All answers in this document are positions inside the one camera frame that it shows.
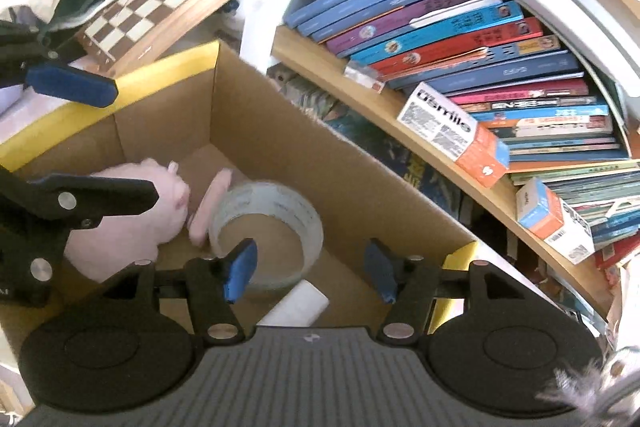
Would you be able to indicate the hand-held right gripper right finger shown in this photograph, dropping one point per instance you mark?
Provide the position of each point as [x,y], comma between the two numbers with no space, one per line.
[379,272]

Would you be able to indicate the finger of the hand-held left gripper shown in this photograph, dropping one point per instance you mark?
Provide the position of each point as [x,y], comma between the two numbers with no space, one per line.
[75,202]
[70,85]

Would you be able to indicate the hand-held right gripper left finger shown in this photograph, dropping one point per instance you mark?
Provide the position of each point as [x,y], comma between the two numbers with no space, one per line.
[241,269]

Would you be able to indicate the pink plush toy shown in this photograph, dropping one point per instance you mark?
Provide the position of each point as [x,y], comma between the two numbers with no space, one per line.
[150,227]

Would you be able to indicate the cardboard box with yellow tape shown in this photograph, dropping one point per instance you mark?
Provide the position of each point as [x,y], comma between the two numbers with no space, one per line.
[350,187]

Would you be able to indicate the white rectangular block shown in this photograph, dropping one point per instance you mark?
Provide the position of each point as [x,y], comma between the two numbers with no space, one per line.
[299,307]

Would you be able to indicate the pink round puff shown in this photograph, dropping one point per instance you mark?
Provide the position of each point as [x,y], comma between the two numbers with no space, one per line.
[210,207]

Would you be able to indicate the clear tape roll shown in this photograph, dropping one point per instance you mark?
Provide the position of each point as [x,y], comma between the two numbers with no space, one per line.
[300,213]

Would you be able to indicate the large white orange carton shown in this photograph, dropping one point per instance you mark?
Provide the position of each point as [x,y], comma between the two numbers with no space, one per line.
[445,123]

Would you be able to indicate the small white orange carton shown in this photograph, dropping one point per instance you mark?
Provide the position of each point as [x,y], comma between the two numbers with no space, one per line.
[545,213]

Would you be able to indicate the small white red box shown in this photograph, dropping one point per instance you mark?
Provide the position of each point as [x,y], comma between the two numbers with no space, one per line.
[364,77]

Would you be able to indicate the wooden bookshelf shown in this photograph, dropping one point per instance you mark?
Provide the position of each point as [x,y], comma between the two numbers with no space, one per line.
[320,68]

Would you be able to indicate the row of colourful books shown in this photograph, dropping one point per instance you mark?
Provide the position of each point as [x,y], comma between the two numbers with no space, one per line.
[500,72]

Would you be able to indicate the grey fluffy object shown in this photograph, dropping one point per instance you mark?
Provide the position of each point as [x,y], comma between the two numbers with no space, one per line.
[590,387]

